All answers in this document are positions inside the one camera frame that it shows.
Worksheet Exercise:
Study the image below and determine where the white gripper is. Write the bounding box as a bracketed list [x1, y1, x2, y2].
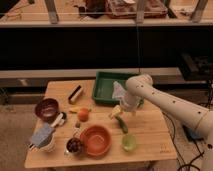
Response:
[108, 80, 145, 120]

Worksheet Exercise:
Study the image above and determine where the orange-red apple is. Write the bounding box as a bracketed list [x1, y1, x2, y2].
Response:
[77, 108, 90, 122]

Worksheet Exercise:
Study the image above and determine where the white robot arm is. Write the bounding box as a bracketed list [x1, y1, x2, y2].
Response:
[112, 74, 213, 171]

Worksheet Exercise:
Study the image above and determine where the red-orange bowl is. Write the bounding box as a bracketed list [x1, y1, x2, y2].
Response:
[80, 125, 112, 157]

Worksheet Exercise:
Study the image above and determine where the dark brown bowl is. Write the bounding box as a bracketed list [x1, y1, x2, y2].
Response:
[35, 98, 59, 122]

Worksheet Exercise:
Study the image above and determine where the green cucumber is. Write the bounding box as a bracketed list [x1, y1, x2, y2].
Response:
[115, 116, 128, 134]

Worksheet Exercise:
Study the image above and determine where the light green cup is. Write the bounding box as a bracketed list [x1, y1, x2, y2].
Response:
[122, 134, 136, 152]

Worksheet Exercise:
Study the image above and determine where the green plastic tray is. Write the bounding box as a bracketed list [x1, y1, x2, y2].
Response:
[92, 71, 134, 105]

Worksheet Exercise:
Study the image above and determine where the small dark olive object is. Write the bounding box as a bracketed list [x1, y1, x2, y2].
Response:
[75, 122, 81, 128]

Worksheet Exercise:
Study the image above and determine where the black and white brush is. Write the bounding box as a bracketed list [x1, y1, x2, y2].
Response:
[68, 85, 83, 104]

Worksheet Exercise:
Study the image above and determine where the yellow banana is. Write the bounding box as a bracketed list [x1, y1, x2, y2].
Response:
[69, 106, 91, 113]

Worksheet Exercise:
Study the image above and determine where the wooden table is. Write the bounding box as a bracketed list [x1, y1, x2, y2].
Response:
[25, 80, 177, 169]

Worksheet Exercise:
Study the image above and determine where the glass cup with dark fruit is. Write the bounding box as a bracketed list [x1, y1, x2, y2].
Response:
[65, 137, 83, 155]

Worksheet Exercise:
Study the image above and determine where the white and black utensil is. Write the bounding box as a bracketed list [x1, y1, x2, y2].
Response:
[51, 112, 67, 127]

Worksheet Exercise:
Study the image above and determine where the black box on floor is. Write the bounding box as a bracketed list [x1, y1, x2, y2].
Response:
[183, 126, 202, 141]

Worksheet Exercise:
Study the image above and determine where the white cup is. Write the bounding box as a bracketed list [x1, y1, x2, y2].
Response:
[41, 138, 55, 152]

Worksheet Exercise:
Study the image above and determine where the black floor cable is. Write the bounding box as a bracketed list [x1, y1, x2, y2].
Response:
[163, 111, 204, 171]

